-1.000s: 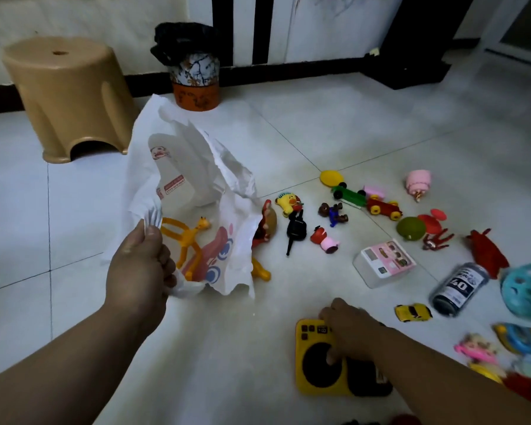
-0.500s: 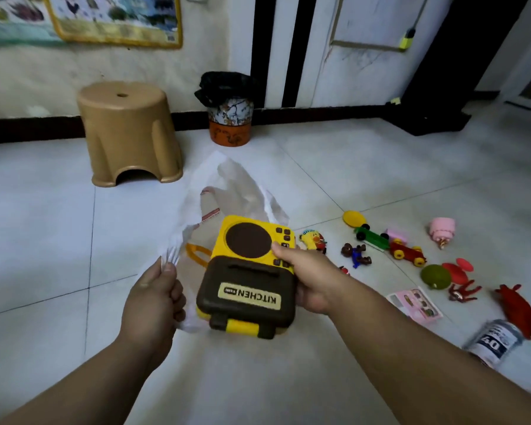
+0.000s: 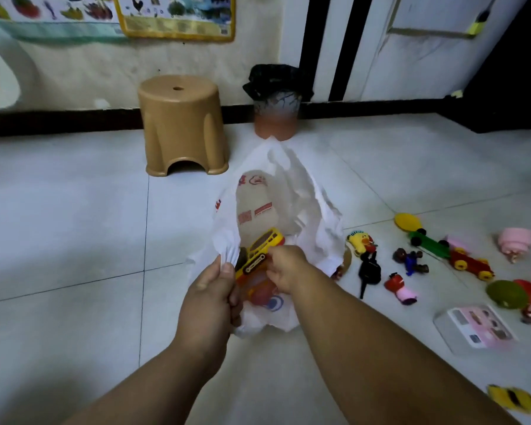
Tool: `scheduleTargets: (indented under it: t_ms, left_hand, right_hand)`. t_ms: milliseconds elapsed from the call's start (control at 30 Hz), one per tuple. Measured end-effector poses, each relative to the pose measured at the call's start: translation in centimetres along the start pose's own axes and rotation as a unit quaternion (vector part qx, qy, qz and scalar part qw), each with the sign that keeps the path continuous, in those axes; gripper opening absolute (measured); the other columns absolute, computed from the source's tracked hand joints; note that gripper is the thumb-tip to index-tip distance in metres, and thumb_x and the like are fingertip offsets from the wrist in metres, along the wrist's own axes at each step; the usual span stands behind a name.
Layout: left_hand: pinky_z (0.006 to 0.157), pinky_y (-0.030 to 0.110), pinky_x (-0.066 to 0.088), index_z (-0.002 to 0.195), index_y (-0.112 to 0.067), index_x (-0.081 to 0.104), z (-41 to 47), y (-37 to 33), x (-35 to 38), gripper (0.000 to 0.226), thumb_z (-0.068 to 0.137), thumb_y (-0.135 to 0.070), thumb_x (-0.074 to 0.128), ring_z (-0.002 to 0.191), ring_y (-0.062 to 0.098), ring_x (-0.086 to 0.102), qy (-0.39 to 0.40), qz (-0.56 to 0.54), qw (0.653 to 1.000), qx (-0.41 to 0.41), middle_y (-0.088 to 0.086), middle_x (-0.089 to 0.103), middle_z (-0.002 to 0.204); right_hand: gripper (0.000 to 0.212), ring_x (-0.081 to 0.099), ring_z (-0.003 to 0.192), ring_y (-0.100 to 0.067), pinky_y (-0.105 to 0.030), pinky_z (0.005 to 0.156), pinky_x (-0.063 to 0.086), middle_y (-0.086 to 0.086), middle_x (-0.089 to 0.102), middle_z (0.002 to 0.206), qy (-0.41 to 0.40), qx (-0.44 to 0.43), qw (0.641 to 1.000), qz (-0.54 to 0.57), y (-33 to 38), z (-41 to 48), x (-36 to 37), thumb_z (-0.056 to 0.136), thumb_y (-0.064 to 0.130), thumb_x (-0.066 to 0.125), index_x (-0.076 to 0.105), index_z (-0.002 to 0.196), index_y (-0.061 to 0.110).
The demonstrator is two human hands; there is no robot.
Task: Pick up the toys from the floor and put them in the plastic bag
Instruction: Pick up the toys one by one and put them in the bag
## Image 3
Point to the black bin liner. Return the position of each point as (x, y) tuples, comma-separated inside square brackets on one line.
[(276, 79)]

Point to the pale yellow sticker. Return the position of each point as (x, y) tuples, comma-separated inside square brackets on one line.
[(456, 93)]

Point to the yellow bordered picture poster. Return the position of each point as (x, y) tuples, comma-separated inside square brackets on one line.
[(177, 13)]

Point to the pink vending machine toy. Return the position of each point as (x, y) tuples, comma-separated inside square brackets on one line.
[(482, 327)]

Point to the yellow round disc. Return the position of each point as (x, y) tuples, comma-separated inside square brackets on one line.
[(408, 222)]

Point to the green bordered picture poster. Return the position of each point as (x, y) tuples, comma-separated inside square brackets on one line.
[(48, 8)]

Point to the yellow black radio toy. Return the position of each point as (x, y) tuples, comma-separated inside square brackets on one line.
[(259, 252)]

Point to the pink cupcake toy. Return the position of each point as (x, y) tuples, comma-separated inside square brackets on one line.
[(515, 241)]

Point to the green spiky ball toy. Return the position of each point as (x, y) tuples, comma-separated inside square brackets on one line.
[(506, 295)]

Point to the yellow duck face toy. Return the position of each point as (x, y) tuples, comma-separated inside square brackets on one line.
[(359, 242)]

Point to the white plastic bag red print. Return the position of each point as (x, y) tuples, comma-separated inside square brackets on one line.
[(292, 194)]

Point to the black framed white partition door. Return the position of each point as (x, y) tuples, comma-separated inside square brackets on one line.
[(425, 61)]

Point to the person's left hand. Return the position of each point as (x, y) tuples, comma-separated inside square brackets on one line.
[(203, 318)]

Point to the tan plastic stool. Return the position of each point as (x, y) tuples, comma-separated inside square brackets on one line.
[(181, 123)]

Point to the small yellow car toy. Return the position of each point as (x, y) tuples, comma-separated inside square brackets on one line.
[(513, 399)]

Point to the white low side stand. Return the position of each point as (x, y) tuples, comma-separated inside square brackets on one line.
[(6, 90)]

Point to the person's right forearm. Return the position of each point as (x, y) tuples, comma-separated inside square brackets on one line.
[(380, 362)]

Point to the person's left forearm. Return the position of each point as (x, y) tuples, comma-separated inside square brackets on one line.
[(150, 393)]

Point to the person's right hand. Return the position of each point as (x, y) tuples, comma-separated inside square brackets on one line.
[(290, 269)]

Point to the red block car toy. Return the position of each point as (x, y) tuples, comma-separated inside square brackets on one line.
[(469, 263)]

